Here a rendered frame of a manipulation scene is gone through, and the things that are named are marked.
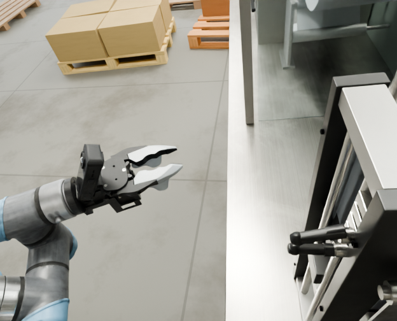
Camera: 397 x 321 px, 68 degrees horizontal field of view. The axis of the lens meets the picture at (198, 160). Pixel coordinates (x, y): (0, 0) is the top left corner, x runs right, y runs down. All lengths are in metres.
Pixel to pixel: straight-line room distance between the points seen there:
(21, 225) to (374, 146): 0.54
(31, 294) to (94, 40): 3.08
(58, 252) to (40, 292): 0.08
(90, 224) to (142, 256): 0.47
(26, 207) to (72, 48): 3.13
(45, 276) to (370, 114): 0.56
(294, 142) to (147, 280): 1.18
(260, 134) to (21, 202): 0.75
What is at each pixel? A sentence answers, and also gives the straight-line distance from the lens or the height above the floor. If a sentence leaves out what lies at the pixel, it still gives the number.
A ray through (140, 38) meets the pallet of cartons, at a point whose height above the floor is 0.31.
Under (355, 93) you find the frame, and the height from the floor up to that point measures 1.44.
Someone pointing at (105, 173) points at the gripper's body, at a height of 1.25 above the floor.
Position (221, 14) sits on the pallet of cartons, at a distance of 3.82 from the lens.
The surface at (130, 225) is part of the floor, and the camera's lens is 2.02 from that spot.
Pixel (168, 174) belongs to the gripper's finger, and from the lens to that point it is 0.53.
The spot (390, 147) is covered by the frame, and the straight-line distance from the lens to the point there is 0.28.
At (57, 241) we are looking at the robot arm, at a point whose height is 1.14.
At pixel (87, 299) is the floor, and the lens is 1.93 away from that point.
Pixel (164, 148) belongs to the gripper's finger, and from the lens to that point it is 0.56.
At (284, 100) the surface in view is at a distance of 1.05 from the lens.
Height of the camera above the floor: 1.63
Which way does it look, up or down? 48 degrees down
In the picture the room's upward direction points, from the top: 14 degrees counter-clockwise
